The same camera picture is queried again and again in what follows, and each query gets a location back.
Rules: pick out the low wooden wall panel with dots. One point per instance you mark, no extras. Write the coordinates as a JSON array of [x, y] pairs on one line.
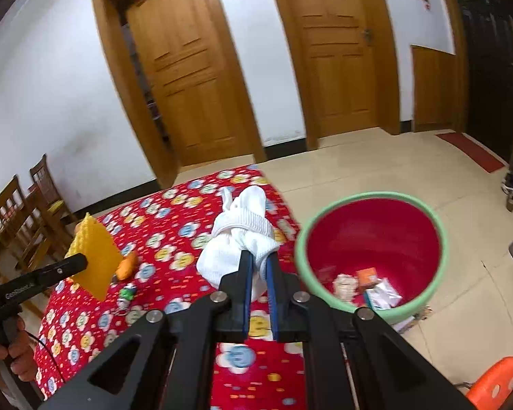
[[436, 89]]

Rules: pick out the large white paper towel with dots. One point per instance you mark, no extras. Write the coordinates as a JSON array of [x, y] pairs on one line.
[[248, 218]]

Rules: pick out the red bin with green rim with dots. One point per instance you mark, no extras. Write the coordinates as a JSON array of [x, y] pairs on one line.
[[367, 230]]

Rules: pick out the red door mat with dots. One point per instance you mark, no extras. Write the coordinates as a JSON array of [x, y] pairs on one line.
[[470, 149]]

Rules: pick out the person's left hand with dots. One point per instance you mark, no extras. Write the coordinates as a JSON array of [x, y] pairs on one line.
[[20, 350]]

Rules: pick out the red smiley flower tablecloth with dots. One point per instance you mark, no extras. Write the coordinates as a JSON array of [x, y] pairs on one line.
[[175, 239]]

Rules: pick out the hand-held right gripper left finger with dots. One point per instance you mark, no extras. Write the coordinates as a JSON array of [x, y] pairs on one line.
[[248, 282]]

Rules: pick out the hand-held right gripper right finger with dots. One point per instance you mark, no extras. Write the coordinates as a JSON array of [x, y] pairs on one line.
[[272, 290]]

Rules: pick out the orange plastic stool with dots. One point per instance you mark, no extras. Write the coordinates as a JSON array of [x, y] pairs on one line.
[[496, 382]]

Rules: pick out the wooden door with frame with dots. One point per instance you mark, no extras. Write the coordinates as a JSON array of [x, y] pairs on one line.
[[337, 51], [188, 72]]

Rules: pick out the wooden chair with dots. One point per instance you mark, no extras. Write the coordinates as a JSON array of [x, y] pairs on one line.
[[47, 196], [13, 218]]

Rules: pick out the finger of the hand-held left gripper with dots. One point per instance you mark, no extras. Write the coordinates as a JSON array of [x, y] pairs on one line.
[[66, 265]]

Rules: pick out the yellow foam fruit net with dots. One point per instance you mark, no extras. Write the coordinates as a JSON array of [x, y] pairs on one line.
[[94, 260]]

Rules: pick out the dark metal door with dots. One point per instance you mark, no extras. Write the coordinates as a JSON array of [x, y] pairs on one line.
[[483, 72]]

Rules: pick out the small white tissue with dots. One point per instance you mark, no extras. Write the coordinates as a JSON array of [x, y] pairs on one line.
[[345, 286]]

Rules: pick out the orange cardboard box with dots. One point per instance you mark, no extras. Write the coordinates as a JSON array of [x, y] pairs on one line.
[[367, 276]]

